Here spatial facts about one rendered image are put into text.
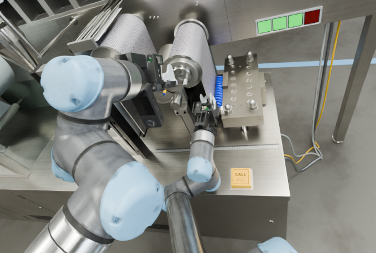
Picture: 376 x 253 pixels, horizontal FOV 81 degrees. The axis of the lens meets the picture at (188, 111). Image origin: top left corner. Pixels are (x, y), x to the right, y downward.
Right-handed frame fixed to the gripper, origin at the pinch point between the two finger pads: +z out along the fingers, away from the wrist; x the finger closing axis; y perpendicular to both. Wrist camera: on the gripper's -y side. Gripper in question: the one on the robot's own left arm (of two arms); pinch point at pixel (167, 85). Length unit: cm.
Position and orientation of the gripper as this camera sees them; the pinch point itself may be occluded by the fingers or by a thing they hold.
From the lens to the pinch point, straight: 62.7
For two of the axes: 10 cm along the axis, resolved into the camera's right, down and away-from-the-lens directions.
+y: -1.4, -9.8, -1.3
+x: -9.4, 0.9, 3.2
